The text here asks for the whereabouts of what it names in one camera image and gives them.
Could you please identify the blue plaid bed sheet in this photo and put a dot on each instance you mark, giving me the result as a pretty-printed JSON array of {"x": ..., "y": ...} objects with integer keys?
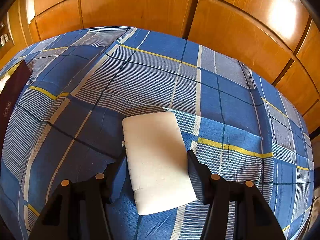
[{"x": 150, "y": 80}]

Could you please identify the dark red cardboard box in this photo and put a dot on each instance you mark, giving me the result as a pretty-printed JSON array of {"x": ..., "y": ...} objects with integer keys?
[{"x": 12, "y": 92}]

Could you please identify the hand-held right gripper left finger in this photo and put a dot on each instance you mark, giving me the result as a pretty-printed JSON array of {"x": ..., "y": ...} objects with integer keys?
[{"x": 117, "y": 180}]

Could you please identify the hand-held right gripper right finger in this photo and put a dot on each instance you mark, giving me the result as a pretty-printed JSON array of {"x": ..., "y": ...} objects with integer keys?
[{"x": 198, "y": 180}]

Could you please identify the white foam sponge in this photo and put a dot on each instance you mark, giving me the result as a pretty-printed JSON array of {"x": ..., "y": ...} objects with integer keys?
[{"x": 155, "y": 160}]

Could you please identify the wooden door with shelf niche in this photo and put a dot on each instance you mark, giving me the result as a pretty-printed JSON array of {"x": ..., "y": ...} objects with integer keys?
[{"x": 17, "y": 30}]

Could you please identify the white medicine bottles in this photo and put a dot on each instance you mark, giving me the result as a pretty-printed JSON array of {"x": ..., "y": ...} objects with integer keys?
[{"x": 3, "y": 40}]

